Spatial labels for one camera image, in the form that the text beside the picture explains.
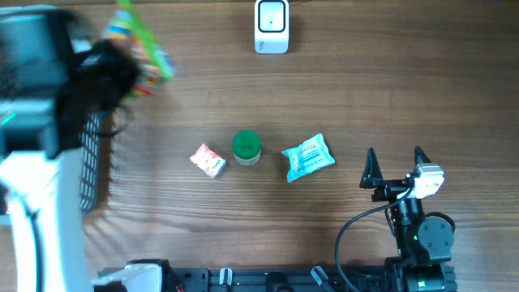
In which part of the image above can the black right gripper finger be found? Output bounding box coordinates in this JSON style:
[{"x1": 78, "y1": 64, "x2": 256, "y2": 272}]
[
  {"x1": 359, "y1": 148, "x2": 384, "y2": 189},
  {"x1": 414, "y1": 146, "x2": 431, "y2": 165}
]

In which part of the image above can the colourful Haribo candy bag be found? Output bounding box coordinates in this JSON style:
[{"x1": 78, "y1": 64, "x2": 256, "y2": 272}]
[{"x1": 103, "y1": 0, "x2": 175, "y2": 97}]

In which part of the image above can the teal wet wipes pack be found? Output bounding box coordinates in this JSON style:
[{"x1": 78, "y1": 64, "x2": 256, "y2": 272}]
[{"x1": 281, "y1": 133, "x2": 336, "y2": 183}]

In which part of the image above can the green lid jar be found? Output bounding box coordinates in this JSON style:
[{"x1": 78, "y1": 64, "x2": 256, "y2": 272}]
[{"x1": 232, "y1": 130, "x2": 261, "y2": 166}]

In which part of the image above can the small red candy packet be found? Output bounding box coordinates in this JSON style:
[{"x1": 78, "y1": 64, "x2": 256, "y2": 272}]
[{"x1": 190, "y1": 144, "x2": 226, "y2": 178}]

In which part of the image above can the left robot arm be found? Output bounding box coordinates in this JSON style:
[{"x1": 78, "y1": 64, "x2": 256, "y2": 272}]
[{"x1": 1, "y1": 6, "x2": 139, "y2": 291}]

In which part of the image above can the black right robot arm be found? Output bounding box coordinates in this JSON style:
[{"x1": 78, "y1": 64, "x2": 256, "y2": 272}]
[{"x1": 359, "y1": 146, "x2": 457, "y2": 292}]

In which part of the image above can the white barcode scanner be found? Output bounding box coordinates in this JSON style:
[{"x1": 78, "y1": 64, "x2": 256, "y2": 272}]
[{"x1": 254, "y1": 0, "x2": 290, "y2": 54}]

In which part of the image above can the grey plastic basket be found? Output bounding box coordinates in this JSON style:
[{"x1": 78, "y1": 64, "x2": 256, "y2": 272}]
[{"x1": 1, "y1": 5, "x2": 108, "y2": 215}]

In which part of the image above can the black camera cable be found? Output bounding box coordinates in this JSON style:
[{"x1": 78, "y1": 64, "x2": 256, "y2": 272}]
[{"x1": 334, "y1": 174, "x2": 417, "y2": 292}]

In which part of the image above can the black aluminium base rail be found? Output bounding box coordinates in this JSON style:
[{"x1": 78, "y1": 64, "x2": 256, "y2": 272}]
[{"x1": 92, "y1": 259, "x2": 457, "y2": 292}]

